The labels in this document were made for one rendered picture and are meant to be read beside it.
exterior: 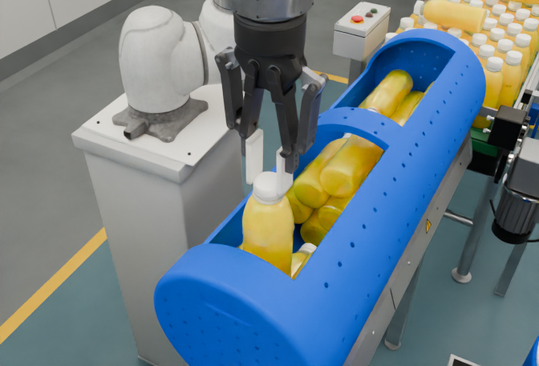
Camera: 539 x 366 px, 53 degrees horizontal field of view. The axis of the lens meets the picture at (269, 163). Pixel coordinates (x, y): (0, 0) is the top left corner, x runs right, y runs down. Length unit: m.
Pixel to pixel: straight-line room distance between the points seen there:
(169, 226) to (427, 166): 0.70
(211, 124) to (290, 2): 0.87
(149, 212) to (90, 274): 1.03
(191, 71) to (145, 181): 0.30
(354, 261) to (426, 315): 1.49
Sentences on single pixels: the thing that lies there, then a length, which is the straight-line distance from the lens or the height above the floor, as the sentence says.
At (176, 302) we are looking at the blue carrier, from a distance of 0.80.
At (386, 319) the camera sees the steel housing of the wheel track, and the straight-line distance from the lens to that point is 1.15.
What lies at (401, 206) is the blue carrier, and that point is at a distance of 0.92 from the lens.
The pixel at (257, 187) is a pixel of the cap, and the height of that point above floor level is 1.33.
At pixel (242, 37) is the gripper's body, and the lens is 0.56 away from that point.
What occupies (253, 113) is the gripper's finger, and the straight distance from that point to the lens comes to 0.64.
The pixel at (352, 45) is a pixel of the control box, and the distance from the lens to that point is 1.66.
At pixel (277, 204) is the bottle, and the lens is 0.70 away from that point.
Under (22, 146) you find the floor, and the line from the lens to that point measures 3.26.
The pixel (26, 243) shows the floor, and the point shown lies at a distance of 2.66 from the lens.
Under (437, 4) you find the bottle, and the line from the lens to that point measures 1.70.
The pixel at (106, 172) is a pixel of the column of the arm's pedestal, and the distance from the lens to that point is 1.44.
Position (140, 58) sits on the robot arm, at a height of 1.21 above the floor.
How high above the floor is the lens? 1.77
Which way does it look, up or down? 39 degrees down
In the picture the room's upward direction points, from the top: straight up
